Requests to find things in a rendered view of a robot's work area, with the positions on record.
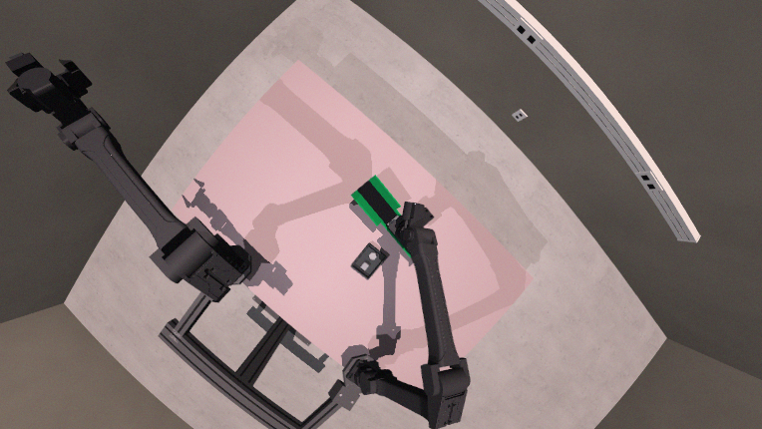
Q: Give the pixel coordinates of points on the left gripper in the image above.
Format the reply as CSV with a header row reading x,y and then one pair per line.
x,y
73,75

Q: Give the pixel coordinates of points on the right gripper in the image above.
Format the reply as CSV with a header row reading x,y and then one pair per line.
x,y
394,227

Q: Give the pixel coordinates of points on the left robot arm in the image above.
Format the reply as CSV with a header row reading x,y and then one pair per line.
x,y
185,251

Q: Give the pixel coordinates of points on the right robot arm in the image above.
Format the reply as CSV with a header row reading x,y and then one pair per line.
x,y
447,389

